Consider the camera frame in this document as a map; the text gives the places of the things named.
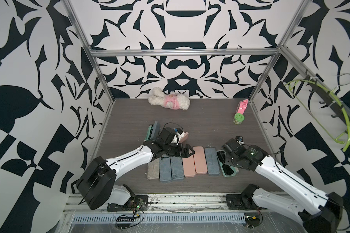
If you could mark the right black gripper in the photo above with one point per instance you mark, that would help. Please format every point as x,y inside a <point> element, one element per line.
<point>226,158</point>

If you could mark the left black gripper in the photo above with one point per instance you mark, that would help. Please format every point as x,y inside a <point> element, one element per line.
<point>185,154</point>

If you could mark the pink case red glasses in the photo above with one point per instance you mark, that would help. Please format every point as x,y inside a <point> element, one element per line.
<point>184,137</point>

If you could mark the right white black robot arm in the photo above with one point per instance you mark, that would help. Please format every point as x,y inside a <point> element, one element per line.
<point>314,209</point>

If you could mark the beige case yellow glasses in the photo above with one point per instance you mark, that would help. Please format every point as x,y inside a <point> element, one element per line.
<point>153,170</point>

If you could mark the black connector box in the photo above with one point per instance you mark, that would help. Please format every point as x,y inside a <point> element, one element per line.
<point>252,222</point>

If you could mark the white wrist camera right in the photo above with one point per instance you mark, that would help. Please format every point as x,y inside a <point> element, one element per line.
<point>239,139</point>

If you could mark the grey case black sunglasses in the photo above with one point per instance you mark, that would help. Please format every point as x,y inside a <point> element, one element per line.
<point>227,171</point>

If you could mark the grey case white sunglasses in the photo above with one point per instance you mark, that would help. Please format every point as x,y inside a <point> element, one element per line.
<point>177,168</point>

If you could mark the green lidded jar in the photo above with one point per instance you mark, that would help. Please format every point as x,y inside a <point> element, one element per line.
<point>238,118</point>

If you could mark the black wall hook rail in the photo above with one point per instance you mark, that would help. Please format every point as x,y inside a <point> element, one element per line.
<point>328,96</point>

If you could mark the pink case purple glasses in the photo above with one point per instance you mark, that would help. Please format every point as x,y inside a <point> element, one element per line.
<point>200,160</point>

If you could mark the grey case tortoise sunglasses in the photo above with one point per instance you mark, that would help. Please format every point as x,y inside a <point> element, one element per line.
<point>165,172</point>

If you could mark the grey case gold glasses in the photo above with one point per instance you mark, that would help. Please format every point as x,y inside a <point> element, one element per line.
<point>212,161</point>

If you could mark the white plush toy pink shirt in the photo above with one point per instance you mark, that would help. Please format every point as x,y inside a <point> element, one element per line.
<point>175,101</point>

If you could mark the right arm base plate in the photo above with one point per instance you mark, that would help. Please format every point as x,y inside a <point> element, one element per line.
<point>240,202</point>

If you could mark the pink case brown glasses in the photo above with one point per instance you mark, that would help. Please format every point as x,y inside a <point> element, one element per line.
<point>189,167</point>

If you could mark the grey case far left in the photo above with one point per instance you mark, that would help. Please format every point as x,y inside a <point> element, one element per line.
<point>153,131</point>

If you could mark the green clothes hanger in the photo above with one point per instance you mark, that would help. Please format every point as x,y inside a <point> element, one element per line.
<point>343,138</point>

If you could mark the black usb hub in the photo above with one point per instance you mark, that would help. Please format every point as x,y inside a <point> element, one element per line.
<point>124,220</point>

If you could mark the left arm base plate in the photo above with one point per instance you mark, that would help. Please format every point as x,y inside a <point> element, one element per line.
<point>134,203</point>

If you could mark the pink bottle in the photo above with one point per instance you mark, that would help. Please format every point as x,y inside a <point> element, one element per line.
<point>242,106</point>

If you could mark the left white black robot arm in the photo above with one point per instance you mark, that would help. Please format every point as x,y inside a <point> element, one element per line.
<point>97,183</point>

